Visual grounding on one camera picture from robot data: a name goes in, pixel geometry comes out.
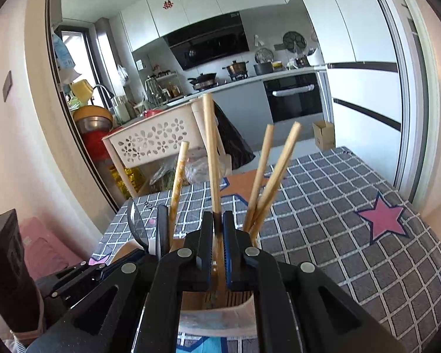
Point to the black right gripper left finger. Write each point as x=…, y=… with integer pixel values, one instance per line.
x=197, y=271

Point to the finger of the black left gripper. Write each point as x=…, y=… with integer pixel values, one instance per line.
x=79, y=280

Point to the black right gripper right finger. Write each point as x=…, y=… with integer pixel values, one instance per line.
x=239, y=276

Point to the plain bamboo chopstick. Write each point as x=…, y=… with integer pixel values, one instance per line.
x=266, y=199
x=257, y=184

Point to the patterned orange wooden chopstick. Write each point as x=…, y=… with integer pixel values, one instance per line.
x=176, y=189

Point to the bamboo chopstick blue band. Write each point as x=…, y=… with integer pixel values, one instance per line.
x=213, y=168

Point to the beige plastic utensil holder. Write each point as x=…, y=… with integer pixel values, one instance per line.
x=218, y=314

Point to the pink cushion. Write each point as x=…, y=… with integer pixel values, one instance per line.
x=44, y=253

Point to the grey checked tablecloth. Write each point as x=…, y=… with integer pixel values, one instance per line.
x=335, y=211

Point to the red gas cylinder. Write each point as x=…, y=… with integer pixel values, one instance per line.
x=95, y=147

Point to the beige plastic chair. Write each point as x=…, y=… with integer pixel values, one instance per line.
x=160, y=136

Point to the metal bowl yellow lid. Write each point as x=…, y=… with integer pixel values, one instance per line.
x=92, y=118

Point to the cardboard box on floor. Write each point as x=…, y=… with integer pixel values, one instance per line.
x=324, y=133

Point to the black built-in oven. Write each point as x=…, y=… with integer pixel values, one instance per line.
x=294, y=97

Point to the black wok on stove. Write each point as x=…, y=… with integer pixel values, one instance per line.
x=209, y=78

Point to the steel cooking pot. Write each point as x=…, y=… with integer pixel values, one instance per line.
x=236, y=69

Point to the black range hood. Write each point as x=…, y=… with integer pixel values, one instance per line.
x=208, y=40

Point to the white refrigerator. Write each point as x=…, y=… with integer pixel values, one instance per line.
x=362, y=74

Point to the white upper cabinets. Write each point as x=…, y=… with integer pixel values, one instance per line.
x=147, y=20

